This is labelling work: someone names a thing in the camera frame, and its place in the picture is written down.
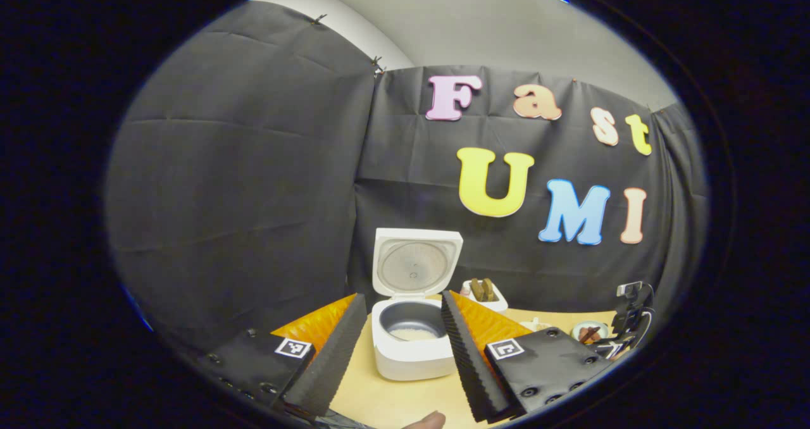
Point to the red meat slice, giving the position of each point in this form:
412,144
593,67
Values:
584,335
595,333

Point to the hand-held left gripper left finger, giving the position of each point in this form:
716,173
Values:
335,366

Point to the pale green plate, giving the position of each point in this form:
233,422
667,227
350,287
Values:
574,333

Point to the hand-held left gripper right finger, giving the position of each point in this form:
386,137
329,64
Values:
474,372

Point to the brown toast slice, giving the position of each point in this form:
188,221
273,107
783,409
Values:
488,288
476,290

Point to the black backdrop cloth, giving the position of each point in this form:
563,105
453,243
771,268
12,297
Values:
240,163

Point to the white rice cooker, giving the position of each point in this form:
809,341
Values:
411,359

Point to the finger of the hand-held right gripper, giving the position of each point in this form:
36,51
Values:
612,350

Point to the white toaster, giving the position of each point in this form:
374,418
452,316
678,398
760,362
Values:
497,304

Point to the black cloth clip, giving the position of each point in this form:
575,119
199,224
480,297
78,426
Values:
319,19
378,66

